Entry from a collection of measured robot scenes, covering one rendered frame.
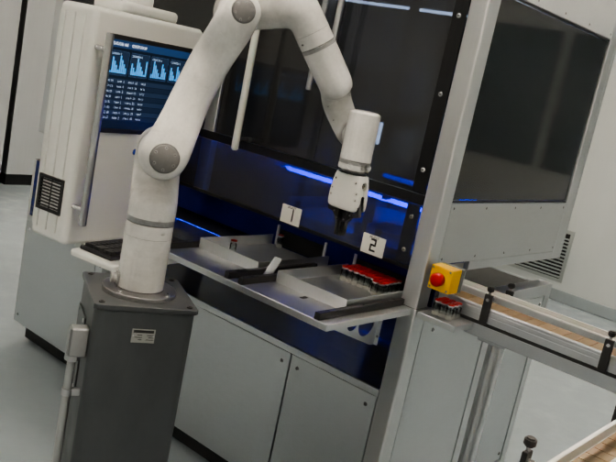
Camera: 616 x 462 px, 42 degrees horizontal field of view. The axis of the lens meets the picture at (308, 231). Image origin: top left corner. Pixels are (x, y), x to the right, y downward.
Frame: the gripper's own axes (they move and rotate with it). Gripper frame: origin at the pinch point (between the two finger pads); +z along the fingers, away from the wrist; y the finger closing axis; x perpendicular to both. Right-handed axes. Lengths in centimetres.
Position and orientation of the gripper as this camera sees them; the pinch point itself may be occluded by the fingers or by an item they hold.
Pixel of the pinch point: (340, 227)
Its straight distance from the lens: 214.5
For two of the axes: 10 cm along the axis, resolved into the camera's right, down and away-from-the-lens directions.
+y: -7.5, -2.8, 6.1
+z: -2.0, 9.6, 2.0
